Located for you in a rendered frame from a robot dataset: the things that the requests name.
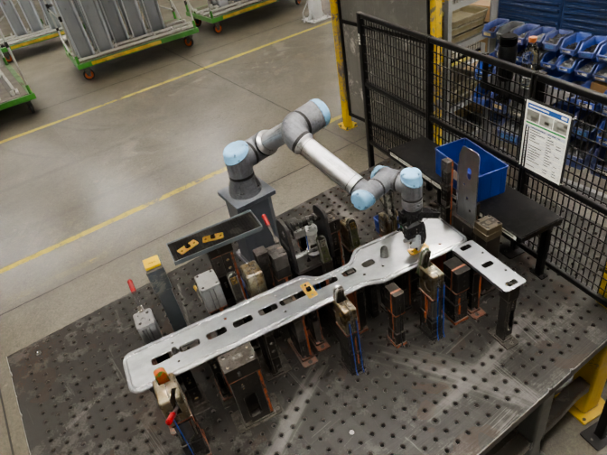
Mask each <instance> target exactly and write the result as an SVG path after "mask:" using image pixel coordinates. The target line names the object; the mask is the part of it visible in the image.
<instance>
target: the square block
mask: <svg viewBox="0 0 607 455"><path fill-rule="evenodd" d="M473 233H474V239H473V241H474V242H476V243H477V244H478V245H480V246H481V247H483V248H484V249H485V250H487V251H488V252H489V253H491V254H492V255H494V256H495V257H497V258H499V250H500V236H501V234H502V223H501V222H499V221H498V220H497V219H495V218H494V217H492V216H491V215H487V216H485V217H483V218H480V219H478V220H476V221H474V227H473ZM490 265H493V263H492V261H489V262H487V263H485V264H484V268H486V267H488V266H490ZM494 290H496V287H495V286H494V285H492V284H491V283H490V282H488V281H487V280H486V279H485V278H483V277H481V296H483V295H485V294H487V293H490V292H492V291H494Z"/></svg>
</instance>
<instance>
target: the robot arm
mask: <svg viewBox="0 0 607 455"><path fill-rule="evenodd" d="M330 121H331V114H330V111H329V108H328V107H327V106H326V105H325V104H324V103H323V102H322V101H321V100H320V99H317V98H315V99H313V100H310V101H309V102H307V103H306V104H304V105H302V106H301V107H298V108H297V109H296V110H295V111H293V112H291V113H289V114H288V115H287V116H286V117H285V118H284V120H283V122H282V123H281V124H279V125H277V126H275V127H273V128H272V129H270V130H262V131H259V132H258V133H256V134H255V135H253V136H251V137H250V138H248V139H247V140H246V141H236V142H232V143H230V144H228V145H227V146H226V147H225V149H224V151H223V157H224V163H225V164H226V167H227V171H228V174H229V194H230V196H231V198H233V199H235V200H247V199H251V198H253V197H255V196H256V195H257V194H258V193H259V192H260V191H261V190H262V186H261V183H260V181H259V179H258V178H257V176H256V175H255V173H254V169H253V166H254V165H256V164H257V163H259V162H261V161H262V160H264V159H266V158H267V157H268V156H270V155H272V154H274V153H275V152H276V151H277V150H278V147H280V146H282V145H284V144H286V145H287V147H288V148H289V149H290V150H291V151H292V152H294V153H295V154H300V155H302V156H303V157H304V158H305V159H306V160H308V161H309V162H310V163H312V164H313V165H314V166H315V167H317V168H318V169H319V170H320V171H322V172H323V173H324V174H326V175H327V176H328V177H329V178H331V179H332V180H333V181H335V182H336V183H337V184H338V185H340V186H341V187H342V188H343V189H345V190H346V191H347V192H348V193H349V194H350V195H351V197H350V200H351V203H353V204H354V207H355V208H356V209H359V210H365V209H368V208H369V207H370V206H372V205H374V203H375V202H376V201H377V200H379V199H380V198H381V197H382V196H383V195H385V194H386V193H387V192H388V191H389V190H394V191H398V192H401V197H402V209H400V210H399V211H398V220H397V224H399V225H401V226H400V228H398V226H397V231H399V230H400V231H402V233H403V234H404V239H403V242H404V243H406V242H412V244H411V245H410V248H411V249H413V248H417V251H419V250H420V249H421V248H422V246H423V245H424V242H425V240H426V229H425V223H424V221H423V218H439V216H440V212H439V211H438V210H437V209H435V208H423V179H422V173H421V171H420V170H419V169H417V168H415V167H413V168H410V167H408V168H405V169H404V170H402V171H399V170H395V169H392V168H390V167H387V166H382V165H378V166H376V167H375V168H374V171H372V173H371V177H370V180H369V181H366V180H365V179H364V178H363V177H361V176H360V175H359V174H357V173H356V172H355V171H353V170H352V169H351V167H349V166H348V165H347V164H345V163H344V162H343V161H341V160H340V159H339V158H338V157H336V156H335V155H334V154H332V153H331V152H330V151H328V150H327V149H326V148H324V147H323V146H322V145H321V144H319V143H318V142H317V141H315V140H314V139H313V134H315V133H316V132H318V131H319V130H321V129H322V128H324V127H326V126H327V125H328V124H329V123H330Z"/></svg>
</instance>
